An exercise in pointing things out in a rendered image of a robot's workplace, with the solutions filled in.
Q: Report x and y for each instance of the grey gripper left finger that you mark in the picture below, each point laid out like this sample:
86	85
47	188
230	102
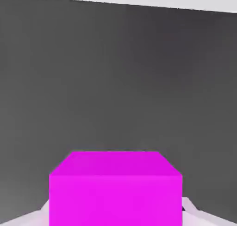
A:
33	218

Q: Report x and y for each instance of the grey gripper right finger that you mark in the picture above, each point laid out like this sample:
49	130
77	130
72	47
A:
200	217

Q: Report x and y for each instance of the small magenta cube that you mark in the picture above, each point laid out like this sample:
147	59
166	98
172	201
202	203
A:
115	192

